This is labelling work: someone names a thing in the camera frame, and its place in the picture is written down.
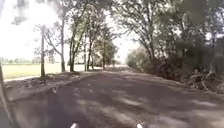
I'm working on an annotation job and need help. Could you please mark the grey asphalt road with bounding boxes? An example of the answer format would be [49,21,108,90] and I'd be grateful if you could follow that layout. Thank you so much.
[0,67,224,128]

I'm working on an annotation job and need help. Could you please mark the row of trees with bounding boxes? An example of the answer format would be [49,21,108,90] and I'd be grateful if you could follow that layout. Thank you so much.
[34,0,119,78]

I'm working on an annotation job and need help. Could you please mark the dense trees and bushes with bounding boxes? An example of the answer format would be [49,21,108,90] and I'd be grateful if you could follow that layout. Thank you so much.
[113,0,224,94]

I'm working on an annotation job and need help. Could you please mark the dirt verge with leaves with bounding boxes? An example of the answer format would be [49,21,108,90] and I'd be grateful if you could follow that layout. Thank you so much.
[3,69,101,102]

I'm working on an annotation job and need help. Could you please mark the pale green grass field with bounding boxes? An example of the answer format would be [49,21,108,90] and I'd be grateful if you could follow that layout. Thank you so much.
[1,62,101,80]

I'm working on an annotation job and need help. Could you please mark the distant line of trees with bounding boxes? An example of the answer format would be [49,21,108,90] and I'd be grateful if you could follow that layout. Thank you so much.
[0,57,43,66]

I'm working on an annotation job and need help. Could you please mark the pile of cut branches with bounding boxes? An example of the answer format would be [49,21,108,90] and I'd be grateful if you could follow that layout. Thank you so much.
[186,64,224,95]

